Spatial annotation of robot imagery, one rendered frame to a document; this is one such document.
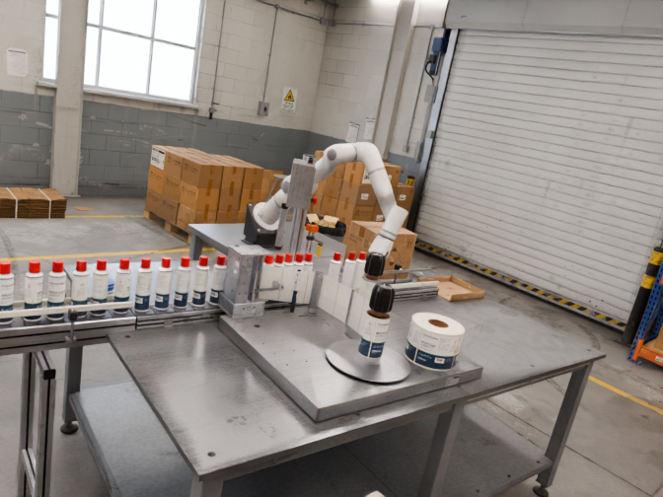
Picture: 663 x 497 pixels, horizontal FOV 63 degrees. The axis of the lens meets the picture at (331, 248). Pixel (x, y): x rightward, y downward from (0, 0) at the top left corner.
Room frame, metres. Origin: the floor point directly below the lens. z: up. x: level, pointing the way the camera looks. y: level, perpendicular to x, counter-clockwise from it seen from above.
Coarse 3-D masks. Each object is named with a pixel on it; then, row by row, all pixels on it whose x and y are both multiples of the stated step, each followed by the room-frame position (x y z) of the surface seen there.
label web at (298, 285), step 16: (272, 272) 2.09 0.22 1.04; (288, 272) 2.10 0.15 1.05; (304, 272) 2.11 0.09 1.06; (256, 288) 2.00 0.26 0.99; (288, 288) 2.10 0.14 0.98; (304, 288) 2.12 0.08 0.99; (336, 288) 2.05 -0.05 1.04; (320, 304) 2.11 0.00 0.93; (336, 304) 2.04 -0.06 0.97; (352, 304) 1.98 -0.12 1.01
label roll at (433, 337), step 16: (416, 320) 1.89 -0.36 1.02; (432, 320) 1.94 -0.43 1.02; (448, 320) 1.95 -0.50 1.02; (416, 336) 1.85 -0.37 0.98; (432, 336) 1.81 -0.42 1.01; (448, 336) 1.81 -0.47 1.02; (416, 352) 1.83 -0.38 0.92; (432, 352) 1.81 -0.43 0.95; (448, 352) 1.82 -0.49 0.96; (432, 368) 1.81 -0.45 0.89; (448, 368) 1.82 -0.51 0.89
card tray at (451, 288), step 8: (424, 280) 3.02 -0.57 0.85; (432, 280) 3.07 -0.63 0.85; (440, 280) 3.12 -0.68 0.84; (448, 280) 3.16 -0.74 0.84; (456, 280) 3.14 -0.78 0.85; (440, 288) 2.98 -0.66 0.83; (448, 288) 3.01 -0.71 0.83; (456, 288) 3.04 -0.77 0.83; (464, 288) 3.07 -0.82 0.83; (472, 288) 3.04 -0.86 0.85; (440, 296) 2.84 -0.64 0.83; (448, 296) 2.86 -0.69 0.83; (456, 296) 2.82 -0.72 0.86; (464, 296) 2.86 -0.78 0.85; (472, 296) 2.91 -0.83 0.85; (480, 296) 2.96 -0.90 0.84
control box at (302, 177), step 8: (296, 160) 2.36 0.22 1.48; (304, 160) 2.41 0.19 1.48; (296, 168) 2.25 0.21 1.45; (304, 168) 2.26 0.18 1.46; (312, 168) 2.26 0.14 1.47; (296, 176) 2.25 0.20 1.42; (304, 176) 2.26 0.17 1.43; (312, 176) 2.26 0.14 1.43; (296, 184) 2.25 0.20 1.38; (304, 184) 2.26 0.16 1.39; (312, 184) 2.27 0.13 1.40; (288, 192) 2.25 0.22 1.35; (296, 192) 2.25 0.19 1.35; (304, 192) 2.26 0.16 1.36; (288, 200) 2.25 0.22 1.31; (296, 200) 2.25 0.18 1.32; (304, 200) 2.26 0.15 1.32; (304, 208) 2.26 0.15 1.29
